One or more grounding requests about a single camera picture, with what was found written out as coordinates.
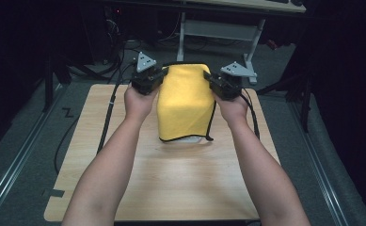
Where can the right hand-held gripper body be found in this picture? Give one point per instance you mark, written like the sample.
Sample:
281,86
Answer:
229,86

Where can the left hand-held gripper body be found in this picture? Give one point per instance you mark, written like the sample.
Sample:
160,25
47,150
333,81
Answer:
146,80

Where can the grey and yellow cloth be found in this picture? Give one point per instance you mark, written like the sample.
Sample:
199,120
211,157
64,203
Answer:
185,100

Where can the person's right hand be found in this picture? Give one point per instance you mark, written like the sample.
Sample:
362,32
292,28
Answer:
234,109

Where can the person's left hand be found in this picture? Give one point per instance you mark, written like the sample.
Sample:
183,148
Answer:
138,103

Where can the small red object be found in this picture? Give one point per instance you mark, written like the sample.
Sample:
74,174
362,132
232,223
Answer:
272,44

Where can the black metal stand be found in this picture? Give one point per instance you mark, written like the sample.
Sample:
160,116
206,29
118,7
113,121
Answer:
304,103
48,81

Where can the dark tape strip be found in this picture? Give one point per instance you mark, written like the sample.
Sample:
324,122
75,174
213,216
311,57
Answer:
53,193

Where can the grey desk frame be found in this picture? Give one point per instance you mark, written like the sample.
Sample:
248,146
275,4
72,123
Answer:
216,29

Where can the metal floor rail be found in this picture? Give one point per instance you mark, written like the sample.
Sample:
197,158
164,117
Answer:
17,163
320,169

